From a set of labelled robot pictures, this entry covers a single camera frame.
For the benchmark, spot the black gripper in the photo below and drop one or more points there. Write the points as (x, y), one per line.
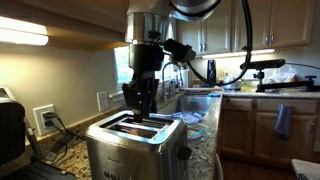
(146, 61)

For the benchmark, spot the brown bread slice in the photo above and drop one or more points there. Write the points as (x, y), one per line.
(136, 132)

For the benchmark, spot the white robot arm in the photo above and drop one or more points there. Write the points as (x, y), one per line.
(146, 26)

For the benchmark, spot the stainless steel toaster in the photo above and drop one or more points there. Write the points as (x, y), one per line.
(133, 156)

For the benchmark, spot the chrome kitchen faucet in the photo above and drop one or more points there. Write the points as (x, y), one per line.
(165, 80)

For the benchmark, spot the kitchen window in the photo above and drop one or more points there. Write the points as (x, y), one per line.
(121, 66)

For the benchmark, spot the white paper towel roll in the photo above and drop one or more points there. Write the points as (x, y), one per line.
(184, 78)

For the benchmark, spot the blue rimmed plastic lid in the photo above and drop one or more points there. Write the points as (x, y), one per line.
(186, 117)

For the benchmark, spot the stainless steel sink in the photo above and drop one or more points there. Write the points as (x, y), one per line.
(195, 101)

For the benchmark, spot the clear glass food container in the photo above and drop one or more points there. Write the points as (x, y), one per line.
(197, 130)

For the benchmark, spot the dark water bottle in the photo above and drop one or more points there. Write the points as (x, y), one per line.
(211, 71)

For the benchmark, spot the metal cooking pot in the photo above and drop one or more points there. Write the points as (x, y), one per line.
(232, 83)

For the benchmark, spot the wooden base cabinet drawer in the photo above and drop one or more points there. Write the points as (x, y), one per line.
(300, 106)
(237, 104)

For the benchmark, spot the long under-cabinet light strip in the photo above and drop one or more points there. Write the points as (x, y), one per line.
(233, 53)

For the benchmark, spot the wooden base cabinet door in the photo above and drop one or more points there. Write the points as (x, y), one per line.
(236, 133)
(300, 140)

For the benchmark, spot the green bowl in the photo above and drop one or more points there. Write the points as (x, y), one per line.
(250, 82)

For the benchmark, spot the black countertop grill appliance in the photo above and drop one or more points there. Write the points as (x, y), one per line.
(11, 130)

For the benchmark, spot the clear plastic bag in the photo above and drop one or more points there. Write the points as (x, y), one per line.
(281, 74)

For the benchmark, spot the grey hanging towel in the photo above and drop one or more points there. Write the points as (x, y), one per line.
(283, 121)

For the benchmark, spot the white table corner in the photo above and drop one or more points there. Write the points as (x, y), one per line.
(306, 170)

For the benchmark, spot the white wall switch plate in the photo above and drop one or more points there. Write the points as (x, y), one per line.
(102, 101)

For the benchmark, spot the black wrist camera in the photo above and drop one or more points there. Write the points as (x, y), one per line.
(180, 50)

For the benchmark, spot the beige wall cabinet door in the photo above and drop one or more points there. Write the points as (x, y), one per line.
(256, 23)
(216, 33)
(188, 38)
(291, 21)

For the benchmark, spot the white wall outlet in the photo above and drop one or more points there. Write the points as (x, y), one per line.
(38, 128)

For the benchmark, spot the wooden wall cabinet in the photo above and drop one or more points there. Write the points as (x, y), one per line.
(66, 16)

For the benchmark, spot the black bar camera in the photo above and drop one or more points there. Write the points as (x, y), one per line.
(263, 64)

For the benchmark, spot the black camera clamp arm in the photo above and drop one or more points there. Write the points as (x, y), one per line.
(283, 85)

